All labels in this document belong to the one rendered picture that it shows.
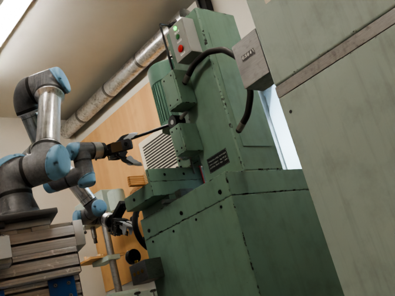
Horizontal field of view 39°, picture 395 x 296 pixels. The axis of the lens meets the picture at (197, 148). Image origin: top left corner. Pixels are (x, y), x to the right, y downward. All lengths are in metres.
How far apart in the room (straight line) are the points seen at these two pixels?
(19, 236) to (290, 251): 0.94
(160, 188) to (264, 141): 0.45
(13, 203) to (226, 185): 0.73
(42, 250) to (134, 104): 3.20
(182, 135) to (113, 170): 3.17
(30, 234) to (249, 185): 0.78
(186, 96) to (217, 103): 0.14
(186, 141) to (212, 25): 0.50
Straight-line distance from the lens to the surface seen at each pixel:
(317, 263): 2.13
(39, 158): 1.97
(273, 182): 2.09
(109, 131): 5.35
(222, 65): 2.21
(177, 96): 2.20
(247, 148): 2.08
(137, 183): 2.21
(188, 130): 2.18
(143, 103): 4.89
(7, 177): 2.02
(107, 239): 4.72
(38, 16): 4.28
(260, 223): 1.97
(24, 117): 2.33
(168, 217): 2.20
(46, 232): 1.96
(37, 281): 1.94
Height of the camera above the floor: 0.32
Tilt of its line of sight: 18 degrees up
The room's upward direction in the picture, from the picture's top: 15 degrees counter-clockwise
